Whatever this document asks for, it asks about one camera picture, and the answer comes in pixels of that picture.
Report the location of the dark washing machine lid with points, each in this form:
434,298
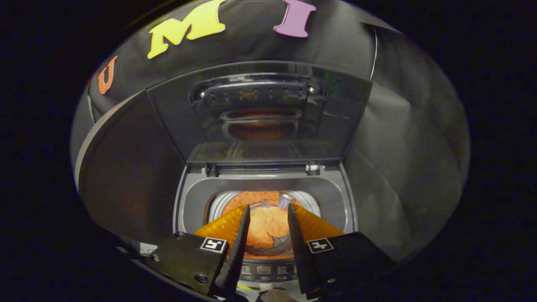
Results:
176,117

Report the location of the orange polo shirt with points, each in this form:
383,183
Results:
268,226

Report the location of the grey cabinet with dark top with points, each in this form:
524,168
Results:
126,167

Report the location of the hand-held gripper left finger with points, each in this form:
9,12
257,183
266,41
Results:
239,251

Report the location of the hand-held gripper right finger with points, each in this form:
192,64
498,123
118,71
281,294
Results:
300,256

